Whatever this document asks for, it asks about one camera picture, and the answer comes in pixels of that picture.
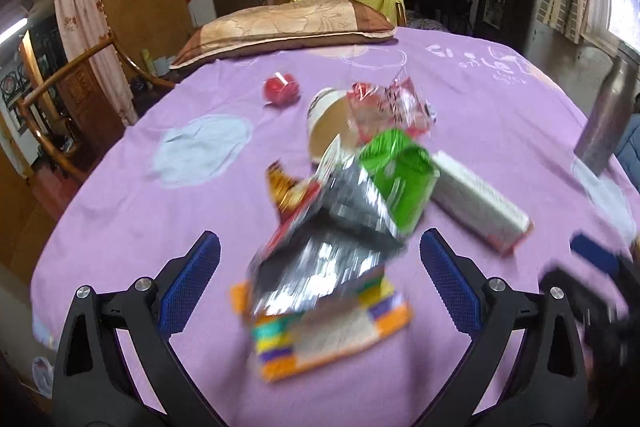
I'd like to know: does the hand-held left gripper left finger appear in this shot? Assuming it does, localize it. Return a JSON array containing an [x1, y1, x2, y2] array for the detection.
[[52, 230, 222, 427]]

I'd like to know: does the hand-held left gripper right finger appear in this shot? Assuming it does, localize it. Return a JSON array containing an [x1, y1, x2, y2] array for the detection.
[[419, 228, 588, 427]]

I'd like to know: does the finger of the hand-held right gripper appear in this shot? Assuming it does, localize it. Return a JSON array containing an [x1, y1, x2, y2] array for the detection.
[[569, 233, 626, 280]]

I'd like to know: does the white cardboard box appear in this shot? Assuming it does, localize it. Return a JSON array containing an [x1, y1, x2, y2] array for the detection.
[[431, 151, 533, 255]]

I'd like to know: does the green foil packet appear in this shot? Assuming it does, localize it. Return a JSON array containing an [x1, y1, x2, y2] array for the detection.
[[359, 129, 441, 234]]

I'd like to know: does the orange striped packet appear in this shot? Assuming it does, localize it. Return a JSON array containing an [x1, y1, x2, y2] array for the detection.
[[231, 267, 413, 383]]

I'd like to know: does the silver foil wrapper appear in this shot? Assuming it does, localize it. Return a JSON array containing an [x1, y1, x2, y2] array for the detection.
[[247, 142, 408, 323]]

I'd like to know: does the red yellow snack wrapper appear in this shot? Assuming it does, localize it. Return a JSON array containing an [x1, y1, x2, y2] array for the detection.
[[265, 159, 326, 228]]

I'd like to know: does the red white plastic wrapper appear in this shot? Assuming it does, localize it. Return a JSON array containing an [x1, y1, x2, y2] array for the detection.
[[347, 77, 438, 142]]

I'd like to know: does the white paper cup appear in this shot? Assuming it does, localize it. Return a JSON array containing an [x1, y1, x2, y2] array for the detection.
[[306, 88, 362, 160]]

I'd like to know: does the purple printed bedsheet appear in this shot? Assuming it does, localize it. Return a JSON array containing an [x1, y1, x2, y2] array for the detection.
[[30, 27, 640, 427]]

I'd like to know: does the blue denim clothing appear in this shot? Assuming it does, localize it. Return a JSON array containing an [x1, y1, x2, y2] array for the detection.
[[616, 94, 640, 180]]

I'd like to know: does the silver metal bottle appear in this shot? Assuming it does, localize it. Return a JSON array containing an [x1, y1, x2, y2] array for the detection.
[[573, 54, 640, 175]]

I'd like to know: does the red jelly cup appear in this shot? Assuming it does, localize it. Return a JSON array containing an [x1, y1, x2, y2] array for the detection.
[[263, 74, 301, 106]]

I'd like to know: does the wooden bamboo chair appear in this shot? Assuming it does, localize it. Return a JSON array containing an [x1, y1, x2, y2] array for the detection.
[[15, 32, 176, 182]]

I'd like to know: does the brown beige pillow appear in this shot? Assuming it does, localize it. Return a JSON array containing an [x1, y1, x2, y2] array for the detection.
[[169, 0, 398, 70]]

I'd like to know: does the red white patterned curtain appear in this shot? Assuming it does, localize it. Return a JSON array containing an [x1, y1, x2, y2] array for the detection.
[[51, 0, 138, 128]]

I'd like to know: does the fluorescent tube light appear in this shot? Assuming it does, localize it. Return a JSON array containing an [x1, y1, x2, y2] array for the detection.
[[0, 18, 28, 45]]

